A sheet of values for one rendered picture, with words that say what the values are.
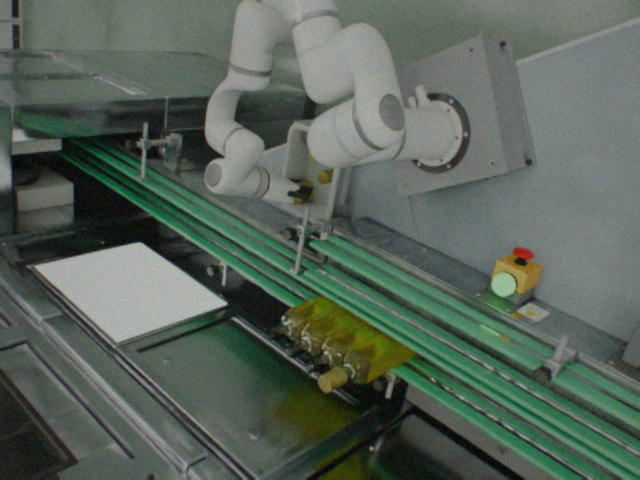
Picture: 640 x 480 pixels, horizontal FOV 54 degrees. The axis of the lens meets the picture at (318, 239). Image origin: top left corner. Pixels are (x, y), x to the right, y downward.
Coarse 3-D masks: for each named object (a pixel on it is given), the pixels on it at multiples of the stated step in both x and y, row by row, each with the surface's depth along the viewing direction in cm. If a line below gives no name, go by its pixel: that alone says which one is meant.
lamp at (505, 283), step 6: (498, 276) 122; (504, 276) 121; (510, 276) 121; (492, 282) 123; (498, 282) 121; (504, 282) 121; (510, 282) 120; (516, 282) 122; (498, 288) 122; (504, 288) 121; (510, 288) 120; (516, 288) 122; (498, 294) 122; (504, 294) 121
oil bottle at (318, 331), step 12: (336, 312) 135; (348, 312) 135; (312, 324) 129; (324, 324) 129; (336, 324) 130; (348, 324) 131; (300, 336) 128; (312, 336) 126; (324, 336) 126; (312, 348) 126
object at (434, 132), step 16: (416, 112) 114; (432, 112) 117; (448, 112) 119; (416, 128) 111; (432, 128) 114; (448, 128) 118; (416, 144) 112; (432, 144) 115; (448, 144) 119; (432, 160) 123; (448, 160) 121
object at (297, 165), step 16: (304, 128) 150; (288, 144) 155; (304, 144) 158; (288, 160) 156; (304, 160) 160; (288, 176) 159; (304, 176) 162; (336, 176) 146; (320, 192) 160; (288, 208) 159; (304, 208) 159; (320, 208) 160
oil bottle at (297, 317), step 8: (320, 296) 139; (304, 304) 135; (312, 304) 135; (320, 304) 136; (328, 304) 136; (336, 304) 137; (288, 312) 131; (296, 312) 131; (304, 312) 132; (312, 312) 132; (320, 312) 133; (328, 312) 134; (288, 320) 130; (296, 320) 129; (304, 320) 129; (312, 320) 131; (296, 328) 129; (288, 336) 131; (296, 336) 130
